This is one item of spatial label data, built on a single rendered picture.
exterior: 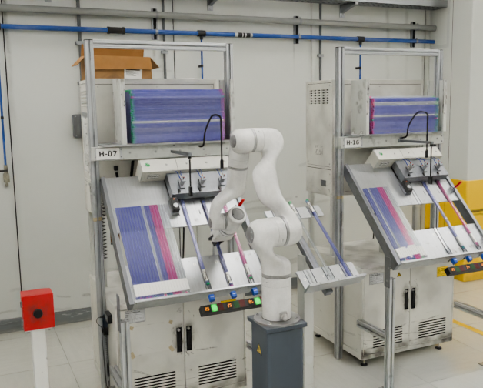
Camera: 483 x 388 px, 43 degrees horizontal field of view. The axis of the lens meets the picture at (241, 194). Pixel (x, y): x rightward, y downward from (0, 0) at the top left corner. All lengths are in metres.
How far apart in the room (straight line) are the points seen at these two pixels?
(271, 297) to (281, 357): 0.24
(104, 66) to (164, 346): 1.51
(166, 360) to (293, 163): 2.47
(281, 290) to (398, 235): 1.21
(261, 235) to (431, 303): 1.89
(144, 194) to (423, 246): 1.56
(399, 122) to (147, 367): 2.04
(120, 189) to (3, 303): 1.87
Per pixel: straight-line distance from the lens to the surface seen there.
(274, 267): 2.44
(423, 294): 3.98
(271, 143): 2.52
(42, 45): 4.57
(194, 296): 2.85
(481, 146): 5.74
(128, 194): 3.09
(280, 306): 2.48
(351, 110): 3.82
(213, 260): 2.97
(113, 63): 3.44
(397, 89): 4.09
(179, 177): 3.12
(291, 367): 2.57
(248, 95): 4.99
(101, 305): 3.28
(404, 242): 3.50
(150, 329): 3.17
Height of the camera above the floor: 1.56
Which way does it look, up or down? 8 degrees down
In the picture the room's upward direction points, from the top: 1 degrees counter-clockwise
